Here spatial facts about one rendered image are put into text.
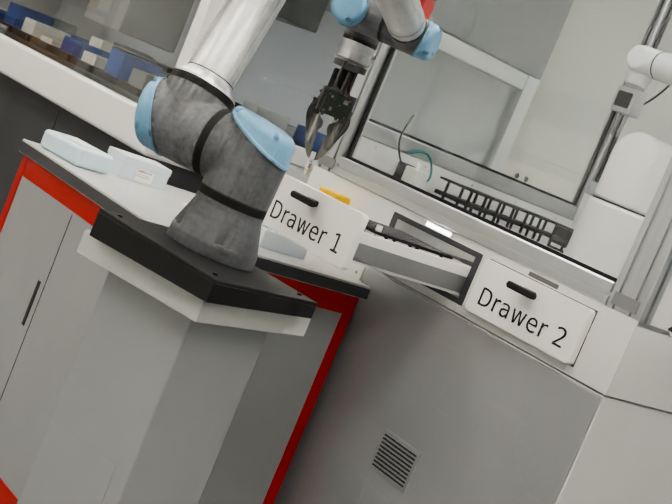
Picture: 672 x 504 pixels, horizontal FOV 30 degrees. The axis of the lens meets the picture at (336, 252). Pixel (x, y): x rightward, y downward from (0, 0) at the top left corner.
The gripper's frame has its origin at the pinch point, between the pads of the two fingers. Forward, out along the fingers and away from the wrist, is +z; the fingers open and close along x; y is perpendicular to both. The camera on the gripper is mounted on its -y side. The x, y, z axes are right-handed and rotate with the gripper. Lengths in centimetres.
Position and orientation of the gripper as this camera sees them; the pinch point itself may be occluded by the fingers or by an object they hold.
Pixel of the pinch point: (313, 152)
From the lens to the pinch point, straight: 264.2
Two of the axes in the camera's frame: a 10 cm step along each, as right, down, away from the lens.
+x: 9.2, 3.7, 1.1
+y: 0.6, 1.4, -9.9
